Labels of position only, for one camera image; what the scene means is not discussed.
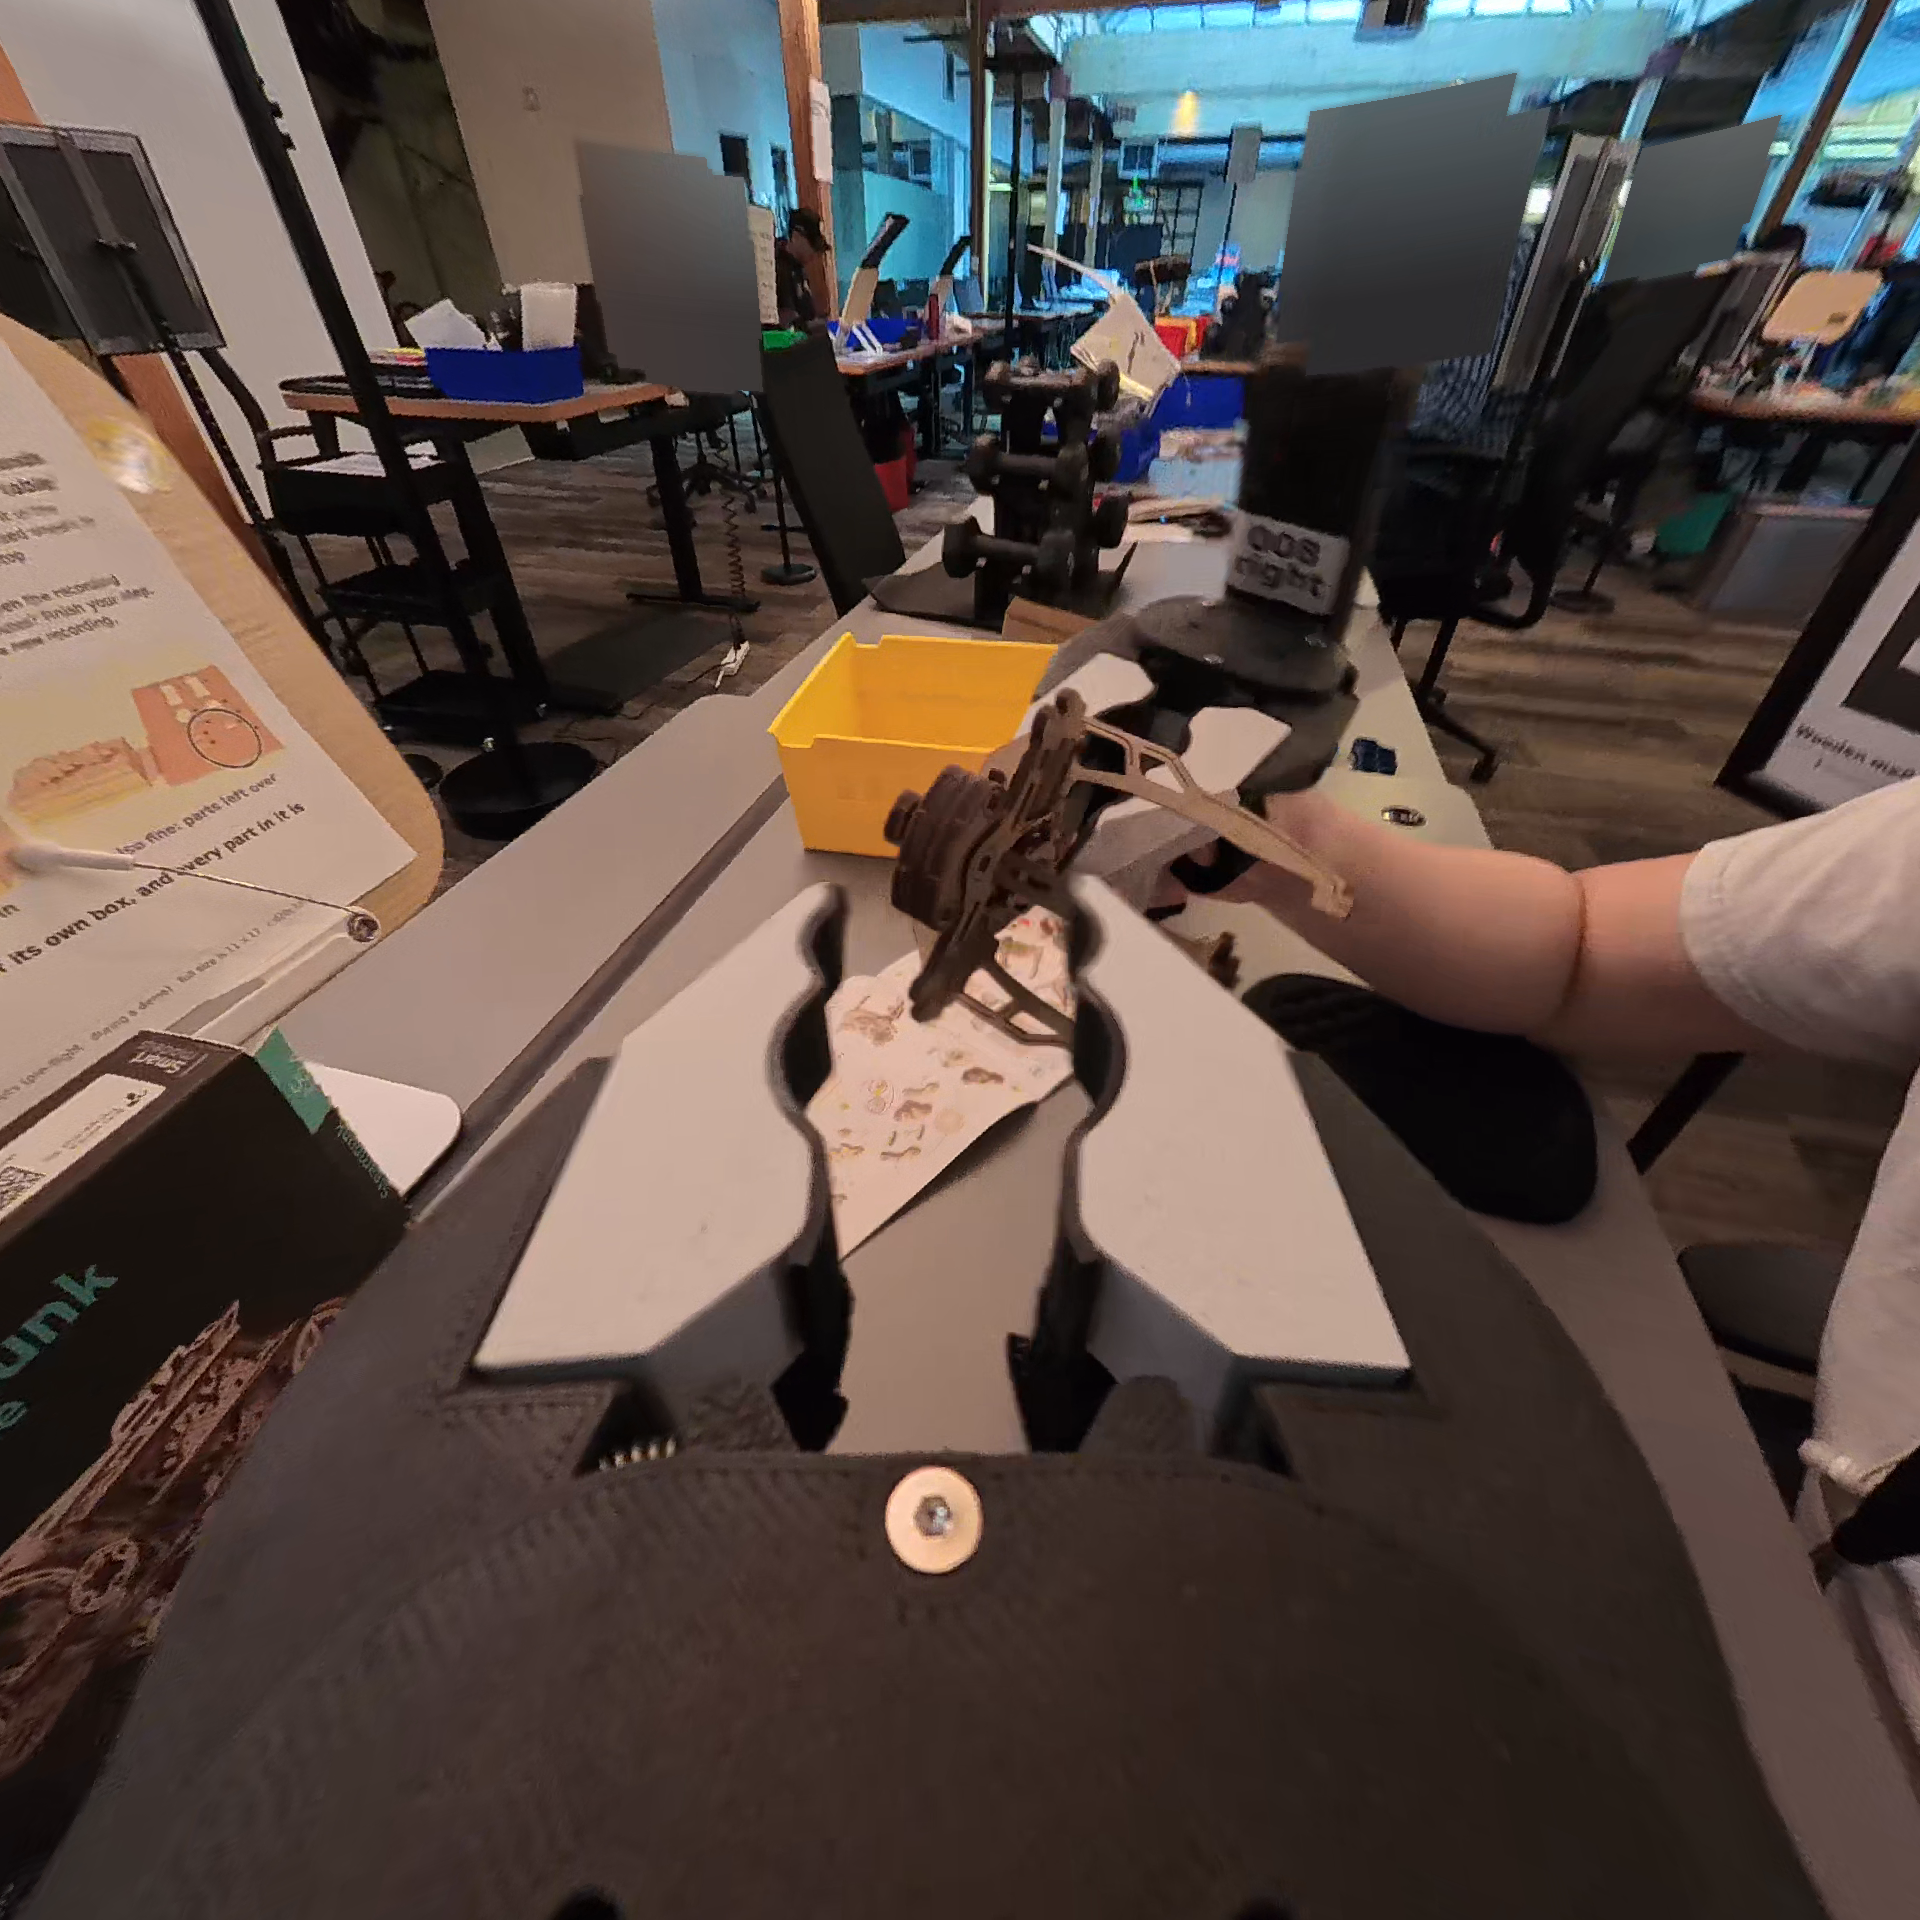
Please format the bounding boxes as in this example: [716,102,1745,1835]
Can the grey sign panel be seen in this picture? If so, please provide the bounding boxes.
[0,124,226,359]

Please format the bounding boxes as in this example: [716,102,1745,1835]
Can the black rolling cart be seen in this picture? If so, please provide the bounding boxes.
[194,352,512,722]

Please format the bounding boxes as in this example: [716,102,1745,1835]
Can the framed poster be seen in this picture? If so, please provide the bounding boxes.
[1715,451,1920,818]

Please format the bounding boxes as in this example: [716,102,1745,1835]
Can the black light stand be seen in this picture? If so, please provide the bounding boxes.
[188,0,607,842]

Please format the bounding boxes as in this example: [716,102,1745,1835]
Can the illustrated instruction booklet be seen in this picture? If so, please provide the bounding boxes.
[802,907,1082,1263]

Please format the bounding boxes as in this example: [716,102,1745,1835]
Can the person's right forearm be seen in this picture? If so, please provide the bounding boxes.
[1351,810,1713,1052]

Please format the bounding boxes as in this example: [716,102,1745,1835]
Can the blue storage bin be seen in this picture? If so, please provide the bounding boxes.
[423,346,588,408]

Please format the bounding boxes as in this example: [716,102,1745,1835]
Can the black cushion pad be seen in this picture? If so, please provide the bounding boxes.
[1241,972,1600,1228]

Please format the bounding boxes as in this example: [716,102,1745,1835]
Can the black office chair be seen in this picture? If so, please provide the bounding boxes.
[1372,271,1728,782]

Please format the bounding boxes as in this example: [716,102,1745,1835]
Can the yellow plastic bin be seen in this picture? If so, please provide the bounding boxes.
[769,633,1065,860]

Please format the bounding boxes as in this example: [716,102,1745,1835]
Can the wooden gear model assembly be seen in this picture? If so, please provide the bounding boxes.
[882,689,1356,1052]

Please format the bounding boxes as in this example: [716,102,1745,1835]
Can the black standing panel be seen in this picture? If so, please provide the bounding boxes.
[756,330,911,620]

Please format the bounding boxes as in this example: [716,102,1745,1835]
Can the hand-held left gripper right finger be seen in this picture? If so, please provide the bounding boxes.
[1042,873,1415,1449]

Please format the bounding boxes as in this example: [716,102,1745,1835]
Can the person's right hand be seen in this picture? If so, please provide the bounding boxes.
[1147,786,1396,940]

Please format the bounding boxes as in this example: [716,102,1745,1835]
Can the person's white shirt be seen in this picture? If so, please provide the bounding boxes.
[1681,780,1920,1503]

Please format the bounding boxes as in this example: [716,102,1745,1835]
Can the wooden top desk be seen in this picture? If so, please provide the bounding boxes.
[281,375,760,618]

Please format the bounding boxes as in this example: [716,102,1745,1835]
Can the black model kit box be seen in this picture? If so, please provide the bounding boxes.
[0,1031,410,1864]

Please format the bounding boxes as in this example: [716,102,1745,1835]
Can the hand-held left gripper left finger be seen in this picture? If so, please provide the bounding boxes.
[468,882,856,1449]

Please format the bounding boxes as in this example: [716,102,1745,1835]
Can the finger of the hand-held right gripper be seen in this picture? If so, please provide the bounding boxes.
[1078,705,1296,889]
[1027,652,1161,759]

